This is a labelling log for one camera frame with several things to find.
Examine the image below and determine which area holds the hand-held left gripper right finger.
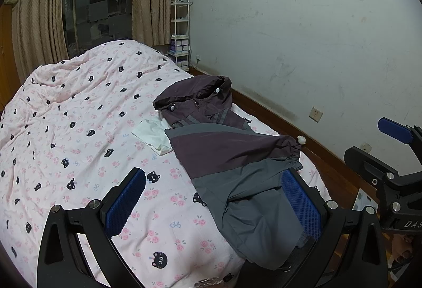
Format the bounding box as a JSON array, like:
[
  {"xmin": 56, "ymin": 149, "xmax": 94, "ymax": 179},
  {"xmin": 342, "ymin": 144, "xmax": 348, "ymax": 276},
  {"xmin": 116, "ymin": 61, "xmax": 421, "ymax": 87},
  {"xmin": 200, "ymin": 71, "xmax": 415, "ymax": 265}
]
[{"xmin": 280, "ymin": 168, "xmax": 388, "ymax": 288}]

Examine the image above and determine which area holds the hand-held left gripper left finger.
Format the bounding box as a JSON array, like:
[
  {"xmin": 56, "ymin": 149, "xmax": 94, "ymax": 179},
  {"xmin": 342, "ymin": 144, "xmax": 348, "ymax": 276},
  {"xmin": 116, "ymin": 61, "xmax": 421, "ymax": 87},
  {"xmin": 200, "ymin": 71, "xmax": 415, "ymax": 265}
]
[{"xmin": 37, "ymin": 167, "xmax": 146, "ymax": 288}]

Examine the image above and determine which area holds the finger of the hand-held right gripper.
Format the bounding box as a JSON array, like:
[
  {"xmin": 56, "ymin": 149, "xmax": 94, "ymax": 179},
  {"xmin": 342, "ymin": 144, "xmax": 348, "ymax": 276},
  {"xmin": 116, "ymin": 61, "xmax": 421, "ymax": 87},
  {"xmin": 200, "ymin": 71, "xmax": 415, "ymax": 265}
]
[
  {"xmin": 344, "ymin": 146, "xmax": 396, "ymax": 190},
  {"xmin": 377, "ymin": 116, "xmax": 422, "ymax": 152}
]

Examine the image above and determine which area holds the purple grey hooded jacket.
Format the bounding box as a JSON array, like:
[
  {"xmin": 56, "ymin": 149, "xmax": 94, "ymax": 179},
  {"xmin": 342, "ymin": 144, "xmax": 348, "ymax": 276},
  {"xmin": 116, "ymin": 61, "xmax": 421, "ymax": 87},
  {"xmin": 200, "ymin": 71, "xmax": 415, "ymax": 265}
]
[{"xmin": 152, "ymin": 74, "xmax": 317, "ymax": 272}]

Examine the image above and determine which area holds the person's right hand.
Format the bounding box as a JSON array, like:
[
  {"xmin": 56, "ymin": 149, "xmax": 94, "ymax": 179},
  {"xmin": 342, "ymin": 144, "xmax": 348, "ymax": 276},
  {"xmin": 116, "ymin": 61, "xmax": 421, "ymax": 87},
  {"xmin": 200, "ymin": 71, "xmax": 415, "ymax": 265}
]
[{"xmin": 391, "ymin": 235, "xmax": 418, "ymax": 267}]

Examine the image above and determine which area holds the white flat box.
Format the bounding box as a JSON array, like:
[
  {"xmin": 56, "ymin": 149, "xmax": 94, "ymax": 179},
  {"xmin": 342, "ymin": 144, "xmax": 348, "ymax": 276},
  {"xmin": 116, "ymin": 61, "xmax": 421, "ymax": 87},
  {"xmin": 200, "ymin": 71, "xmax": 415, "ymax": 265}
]
[{"xmin": 352, "ymin": 188, "xmax": 379, "ymax": 213}]

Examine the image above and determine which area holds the white cloth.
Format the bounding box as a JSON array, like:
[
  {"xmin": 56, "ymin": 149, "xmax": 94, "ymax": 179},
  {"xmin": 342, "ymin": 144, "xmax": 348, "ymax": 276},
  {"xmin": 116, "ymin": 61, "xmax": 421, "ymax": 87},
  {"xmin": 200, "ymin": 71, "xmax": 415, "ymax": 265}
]
[{"xmin": 132, "ymin": 117, "xmax": 174, "ymax": 157}]

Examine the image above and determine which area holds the pink cat-print duvet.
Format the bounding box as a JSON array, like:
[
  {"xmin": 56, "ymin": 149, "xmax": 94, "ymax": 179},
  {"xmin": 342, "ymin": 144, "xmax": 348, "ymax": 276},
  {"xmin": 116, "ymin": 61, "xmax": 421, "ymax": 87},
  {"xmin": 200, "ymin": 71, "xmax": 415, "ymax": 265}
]
[{"xmin": 0, "ymin": 39, "xmax": 332, "ymax": 288}]

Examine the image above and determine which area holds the stack of purple white boxes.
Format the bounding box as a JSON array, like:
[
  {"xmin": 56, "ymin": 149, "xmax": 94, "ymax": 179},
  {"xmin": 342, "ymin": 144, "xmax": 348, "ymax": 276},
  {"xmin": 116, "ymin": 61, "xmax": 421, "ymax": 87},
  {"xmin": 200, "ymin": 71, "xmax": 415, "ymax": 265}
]
[{"xmin": 170, "ymin": 34, "xmax": 189, "ymax": 68}]

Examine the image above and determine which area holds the white shelf rack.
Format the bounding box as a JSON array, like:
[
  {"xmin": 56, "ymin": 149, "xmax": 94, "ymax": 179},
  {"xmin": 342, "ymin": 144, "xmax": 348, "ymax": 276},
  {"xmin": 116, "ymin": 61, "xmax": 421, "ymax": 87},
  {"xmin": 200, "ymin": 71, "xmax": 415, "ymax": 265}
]
[{"xmin": 166, "ymin": 0, "xmax": 191, "ymax": 72}]

